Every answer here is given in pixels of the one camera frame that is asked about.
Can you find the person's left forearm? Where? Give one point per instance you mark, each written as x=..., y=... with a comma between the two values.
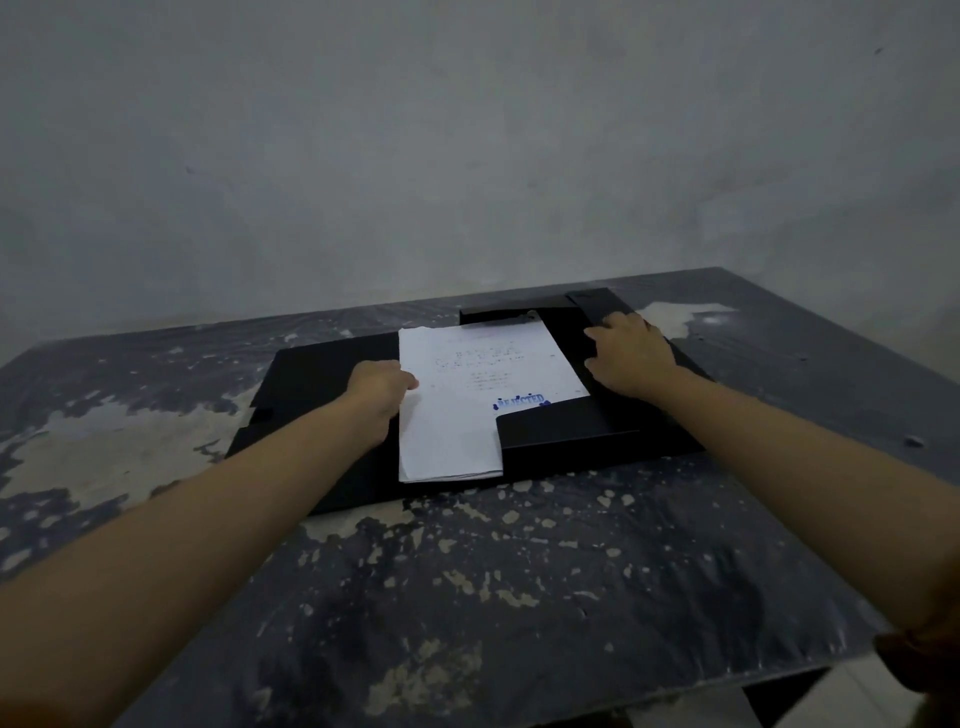
x=187, y=555

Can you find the person's left hand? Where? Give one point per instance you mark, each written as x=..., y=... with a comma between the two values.
x=375, y=394

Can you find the person's right forearm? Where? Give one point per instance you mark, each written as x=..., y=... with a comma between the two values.
x=810, y=480

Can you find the person's right hand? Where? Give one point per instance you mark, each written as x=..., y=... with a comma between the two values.
x=634, y=356

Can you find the person's right thumb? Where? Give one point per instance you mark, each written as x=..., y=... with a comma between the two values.
x=595, y=368

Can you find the white paper sheets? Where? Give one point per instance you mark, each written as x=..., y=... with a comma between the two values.
x=465, y=405

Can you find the person's left thumb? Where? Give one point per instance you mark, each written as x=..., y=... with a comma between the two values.
x=403, y=379

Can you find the brown sleeve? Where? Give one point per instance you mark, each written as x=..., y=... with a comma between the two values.
x=926, y=652

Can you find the black folder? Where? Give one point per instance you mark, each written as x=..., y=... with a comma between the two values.
x=570, y=435

